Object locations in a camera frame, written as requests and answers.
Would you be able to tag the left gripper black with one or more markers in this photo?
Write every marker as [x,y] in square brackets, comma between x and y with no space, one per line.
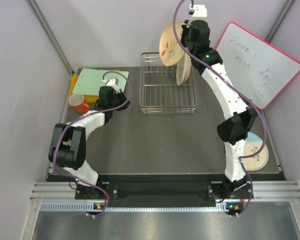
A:
[121,95]

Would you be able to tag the green cream floral plate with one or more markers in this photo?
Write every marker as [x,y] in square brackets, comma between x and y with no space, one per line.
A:
[181,70]

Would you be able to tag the beige bird plate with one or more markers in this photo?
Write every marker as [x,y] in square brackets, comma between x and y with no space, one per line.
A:
[187,72]

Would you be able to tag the yellow cutting board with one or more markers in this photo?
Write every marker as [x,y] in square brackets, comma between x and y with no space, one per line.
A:
[90,99]

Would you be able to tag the aluminium frame rail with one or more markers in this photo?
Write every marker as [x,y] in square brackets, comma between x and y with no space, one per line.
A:
[263,191]

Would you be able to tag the green plastic cutting board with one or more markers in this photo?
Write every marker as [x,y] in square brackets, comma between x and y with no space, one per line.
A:
[90,81]

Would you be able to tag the pink framed whiteboard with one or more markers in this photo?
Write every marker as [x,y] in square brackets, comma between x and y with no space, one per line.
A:
[256,68]

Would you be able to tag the orange ceramic mug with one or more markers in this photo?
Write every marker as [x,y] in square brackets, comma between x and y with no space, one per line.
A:
[78,103]

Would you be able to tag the blue cream plate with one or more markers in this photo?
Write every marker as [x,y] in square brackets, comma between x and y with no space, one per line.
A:
[252,144]

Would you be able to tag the beige branch plate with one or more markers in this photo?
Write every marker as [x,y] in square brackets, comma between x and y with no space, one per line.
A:
[170,51]

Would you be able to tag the metal wire dish rack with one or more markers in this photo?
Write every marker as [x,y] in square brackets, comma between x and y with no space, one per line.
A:
[158,89]

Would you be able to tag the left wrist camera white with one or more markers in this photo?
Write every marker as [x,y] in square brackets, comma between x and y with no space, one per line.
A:
[113,82]

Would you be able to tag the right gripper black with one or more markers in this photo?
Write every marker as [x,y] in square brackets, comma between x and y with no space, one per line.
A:
[185,29]

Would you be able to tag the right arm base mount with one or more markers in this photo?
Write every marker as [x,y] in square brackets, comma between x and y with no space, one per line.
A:
[217,191]

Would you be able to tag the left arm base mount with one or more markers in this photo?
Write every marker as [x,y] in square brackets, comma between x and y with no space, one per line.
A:
[90,193]

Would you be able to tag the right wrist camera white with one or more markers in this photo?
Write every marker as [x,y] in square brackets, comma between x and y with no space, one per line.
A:
[198,12]

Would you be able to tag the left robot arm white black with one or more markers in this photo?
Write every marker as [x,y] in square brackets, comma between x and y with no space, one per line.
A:
[68,144]

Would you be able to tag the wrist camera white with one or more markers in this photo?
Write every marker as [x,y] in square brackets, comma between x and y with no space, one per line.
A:
[198,12]
[113,82]

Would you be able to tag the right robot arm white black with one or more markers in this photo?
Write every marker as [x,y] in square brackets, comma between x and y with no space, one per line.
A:
[238,116]

